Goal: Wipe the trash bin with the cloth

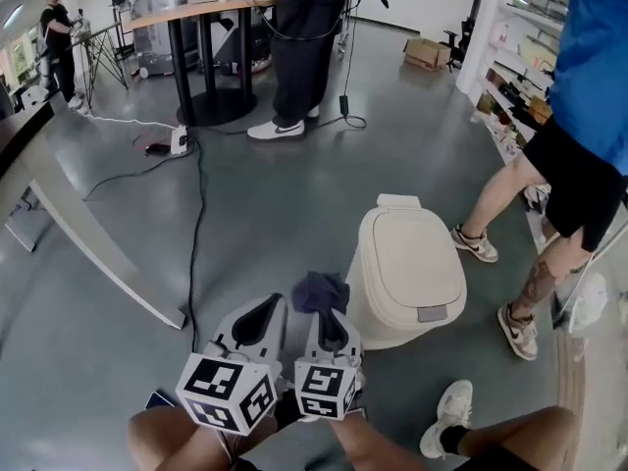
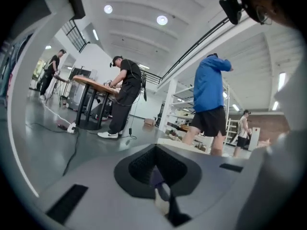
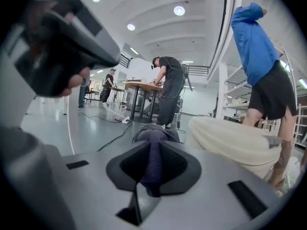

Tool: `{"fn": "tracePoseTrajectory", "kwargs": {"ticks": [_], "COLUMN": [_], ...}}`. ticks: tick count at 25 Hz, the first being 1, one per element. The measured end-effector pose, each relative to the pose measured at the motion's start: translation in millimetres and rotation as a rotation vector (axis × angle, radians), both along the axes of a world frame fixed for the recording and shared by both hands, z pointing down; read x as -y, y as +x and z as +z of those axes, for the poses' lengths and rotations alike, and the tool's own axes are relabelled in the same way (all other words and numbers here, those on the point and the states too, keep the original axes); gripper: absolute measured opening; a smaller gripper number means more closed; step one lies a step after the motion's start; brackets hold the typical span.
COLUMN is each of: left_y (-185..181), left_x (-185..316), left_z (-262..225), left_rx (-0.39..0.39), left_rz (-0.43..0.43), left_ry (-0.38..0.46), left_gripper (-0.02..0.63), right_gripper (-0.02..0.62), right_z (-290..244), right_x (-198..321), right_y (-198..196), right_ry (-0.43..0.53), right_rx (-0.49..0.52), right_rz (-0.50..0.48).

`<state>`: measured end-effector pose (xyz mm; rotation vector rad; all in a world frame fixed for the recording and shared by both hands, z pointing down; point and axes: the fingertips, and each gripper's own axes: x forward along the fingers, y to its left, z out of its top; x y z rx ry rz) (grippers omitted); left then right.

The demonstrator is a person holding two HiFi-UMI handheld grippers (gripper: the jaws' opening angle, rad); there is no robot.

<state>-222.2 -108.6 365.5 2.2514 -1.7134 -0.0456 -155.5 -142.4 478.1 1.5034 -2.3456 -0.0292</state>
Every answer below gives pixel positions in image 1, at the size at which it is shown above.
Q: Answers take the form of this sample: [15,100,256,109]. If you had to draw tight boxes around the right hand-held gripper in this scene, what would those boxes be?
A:
[293,310,367,422]

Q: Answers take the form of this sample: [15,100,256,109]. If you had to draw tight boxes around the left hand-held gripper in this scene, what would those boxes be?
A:
[175,292,289,435]

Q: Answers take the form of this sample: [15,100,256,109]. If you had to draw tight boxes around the dark blue cloth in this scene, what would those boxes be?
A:
[291,271,352,317]

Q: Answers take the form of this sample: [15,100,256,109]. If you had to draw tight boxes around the cream plastic trash bin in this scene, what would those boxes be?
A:
[345,193,468,351]

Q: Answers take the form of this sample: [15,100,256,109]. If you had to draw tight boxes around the person's right forearm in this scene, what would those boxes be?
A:
[326,408,428,471]

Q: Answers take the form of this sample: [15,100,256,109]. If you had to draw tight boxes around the person's left forearm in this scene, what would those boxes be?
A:
[195,424,235,471]

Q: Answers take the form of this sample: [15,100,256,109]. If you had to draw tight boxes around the smartphone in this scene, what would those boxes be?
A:
[144,390,177,412]

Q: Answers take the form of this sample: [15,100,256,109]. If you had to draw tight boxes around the person's right white shoe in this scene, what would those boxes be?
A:
[419,379,475,459]

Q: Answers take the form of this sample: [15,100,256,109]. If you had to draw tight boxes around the person's left leg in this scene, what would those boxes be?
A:
[126,406,207,471]

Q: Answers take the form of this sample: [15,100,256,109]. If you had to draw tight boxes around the person's leg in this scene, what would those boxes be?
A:
[460,406,584,471]
[126,406,207,471]

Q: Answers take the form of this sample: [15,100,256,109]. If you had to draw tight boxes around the white power strip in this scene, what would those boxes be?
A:
[170,124,190,157]

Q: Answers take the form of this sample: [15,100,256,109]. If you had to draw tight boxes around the person's black shorts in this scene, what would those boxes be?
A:
[453,444,544,471]

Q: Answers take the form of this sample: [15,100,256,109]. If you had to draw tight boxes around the desk with white legs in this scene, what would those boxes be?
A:
[0,99,187,332]

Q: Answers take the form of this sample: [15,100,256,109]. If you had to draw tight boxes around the person's right leg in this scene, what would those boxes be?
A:
[460,406,584,471]

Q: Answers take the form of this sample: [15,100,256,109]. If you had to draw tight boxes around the dark slippers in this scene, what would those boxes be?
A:
[522,183,552,215]

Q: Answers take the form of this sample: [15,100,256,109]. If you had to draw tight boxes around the wooden slat boards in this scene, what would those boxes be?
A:
[555,334,591,471]

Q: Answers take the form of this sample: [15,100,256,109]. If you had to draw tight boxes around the white plastic bag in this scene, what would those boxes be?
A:
[562,272,610,334]

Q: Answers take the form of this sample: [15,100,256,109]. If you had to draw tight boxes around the white low machine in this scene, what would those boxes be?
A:
[135,62,177,81]

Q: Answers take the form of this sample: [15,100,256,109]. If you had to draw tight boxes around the open cardboard box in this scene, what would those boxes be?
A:
[401,36,452,72]

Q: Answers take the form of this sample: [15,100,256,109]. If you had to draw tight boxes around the black office chair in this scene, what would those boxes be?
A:
[440,17,476,74]

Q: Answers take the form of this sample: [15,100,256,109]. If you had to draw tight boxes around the round wooden table black legs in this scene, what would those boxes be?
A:
[122,0,280,128]

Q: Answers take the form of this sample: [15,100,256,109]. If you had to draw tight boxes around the long black floor cable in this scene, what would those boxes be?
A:
[187,137,208,353]

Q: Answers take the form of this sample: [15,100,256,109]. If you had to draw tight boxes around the black adapter cable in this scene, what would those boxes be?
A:
[188,113,368,137]

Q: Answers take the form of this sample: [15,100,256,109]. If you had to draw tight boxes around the white cable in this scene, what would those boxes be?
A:
[73,107,178,131]

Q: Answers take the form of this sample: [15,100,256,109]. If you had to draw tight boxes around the black machine with red ring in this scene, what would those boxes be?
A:
[214,6,275,77]

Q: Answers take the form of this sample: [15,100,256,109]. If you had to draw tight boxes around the folding table wire legs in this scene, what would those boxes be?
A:
[67,21,131,105]

